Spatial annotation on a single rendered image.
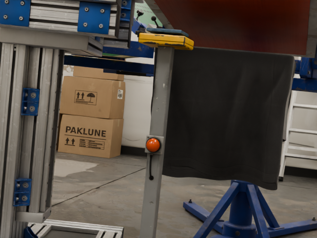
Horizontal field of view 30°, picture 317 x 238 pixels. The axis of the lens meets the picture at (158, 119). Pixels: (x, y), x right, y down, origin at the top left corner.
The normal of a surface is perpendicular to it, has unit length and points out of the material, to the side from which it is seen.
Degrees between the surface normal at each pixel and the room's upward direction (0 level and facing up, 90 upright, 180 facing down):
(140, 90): 90
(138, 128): 90
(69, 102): 90
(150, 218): 90
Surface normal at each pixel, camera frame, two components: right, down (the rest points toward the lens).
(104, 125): -0.22, 0.02
